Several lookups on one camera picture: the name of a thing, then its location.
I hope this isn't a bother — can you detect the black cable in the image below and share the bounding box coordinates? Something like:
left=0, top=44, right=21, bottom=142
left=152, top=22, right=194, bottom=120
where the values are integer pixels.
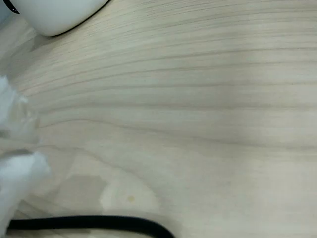
left=7, top=215, right=175, bottom=238

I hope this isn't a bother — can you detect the white mug with black handle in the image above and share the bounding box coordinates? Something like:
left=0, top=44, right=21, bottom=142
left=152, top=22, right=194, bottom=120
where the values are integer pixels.
left=3, top=0, right=111, bottom=37

